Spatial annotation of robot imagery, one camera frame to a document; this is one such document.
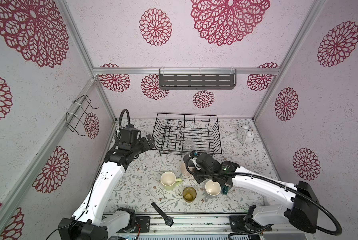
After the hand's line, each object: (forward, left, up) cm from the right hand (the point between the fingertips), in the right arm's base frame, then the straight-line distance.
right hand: (192, 170), depth 78 cm
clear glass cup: (+22, +2, -8) cm, 23 cm away
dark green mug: (-7, -17, -7) cm, 20 cm away
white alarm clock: (+28, -35, -4) cm, 45 cm away
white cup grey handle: (-6, -12, -12) cm, 18 cm away
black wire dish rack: (+34, +7, -11) cm, 36 cm away
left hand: (+9, +24, +10) cm, 28 cm away
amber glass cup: (-8, +2, -13) cm, 16 cm away
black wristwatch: (-21, +12, -13) cm, 28 cm away
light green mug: (-1, +14, -12) cm, 18 cm away
